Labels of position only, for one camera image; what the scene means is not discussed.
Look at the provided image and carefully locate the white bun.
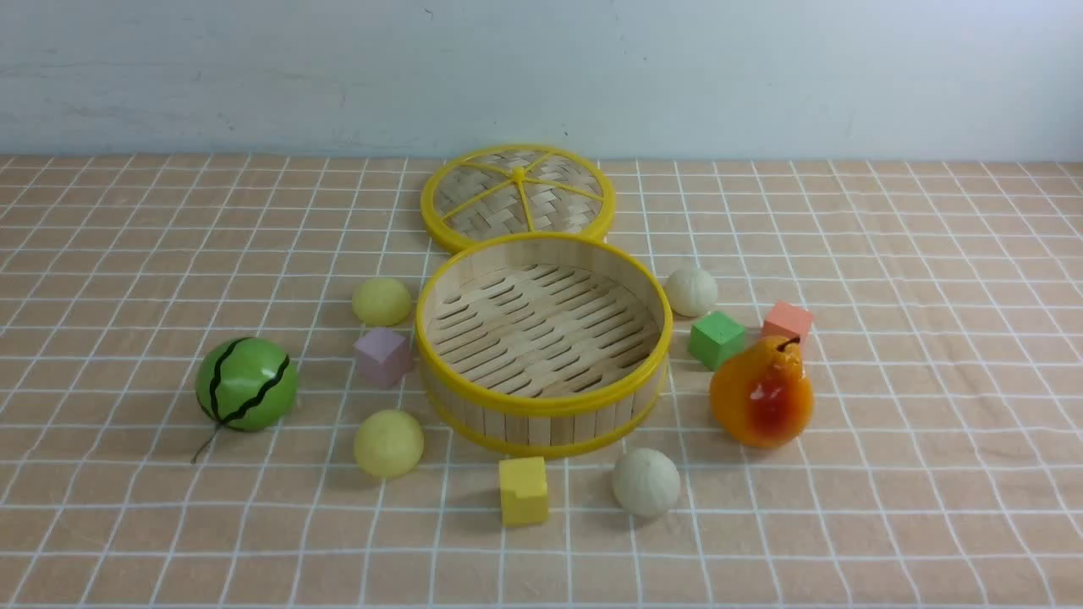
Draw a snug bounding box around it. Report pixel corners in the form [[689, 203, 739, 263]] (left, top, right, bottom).
[[611, 448, 682, 518], [662, 265, 718, 318]]

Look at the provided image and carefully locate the yellow bun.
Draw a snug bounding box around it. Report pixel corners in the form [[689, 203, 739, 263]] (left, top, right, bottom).
[[352, 277, 412, 326], [355, 409, 425, 479]]

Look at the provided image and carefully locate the bamboo steamer tray yellow rim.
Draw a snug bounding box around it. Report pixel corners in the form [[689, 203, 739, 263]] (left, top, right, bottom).
[[415, 233, 673, 458]]

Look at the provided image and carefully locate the yellow woven steamer lid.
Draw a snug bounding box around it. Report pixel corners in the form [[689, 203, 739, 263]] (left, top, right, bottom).
[[419, 144, 618, 252]]

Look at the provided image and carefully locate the purple foam cube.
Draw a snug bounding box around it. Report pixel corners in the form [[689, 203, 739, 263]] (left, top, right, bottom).
[[355, 327, 414, 389]]

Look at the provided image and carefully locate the green foam cube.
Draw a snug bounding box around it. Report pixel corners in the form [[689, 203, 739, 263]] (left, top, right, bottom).
[[688, 310, 746, 371]]

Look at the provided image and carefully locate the yellow foam cube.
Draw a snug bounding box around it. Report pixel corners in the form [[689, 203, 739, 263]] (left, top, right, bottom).
[[498, 456, 549, 528]]

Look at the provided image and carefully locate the orange toy pear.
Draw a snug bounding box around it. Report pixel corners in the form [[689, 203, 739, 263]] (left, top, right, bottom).
[[709, 336, 815, 450]]

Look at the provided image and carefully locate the salmon pink foam cube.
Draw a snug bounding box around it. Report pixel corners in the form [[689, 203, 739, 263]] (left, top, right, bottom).
[[761, 300, 815, 342]]

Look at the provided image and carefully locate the green toy watermelon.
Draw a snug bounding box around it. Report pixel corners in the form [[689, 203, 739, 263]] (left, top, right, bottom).
[[190, 337, 298, 464]]

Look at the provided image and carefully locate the orange checkered tablecloth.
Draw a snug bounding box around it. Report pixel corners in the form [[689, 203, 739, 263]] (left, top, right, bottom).
[[1, 154, 1082, 608]]

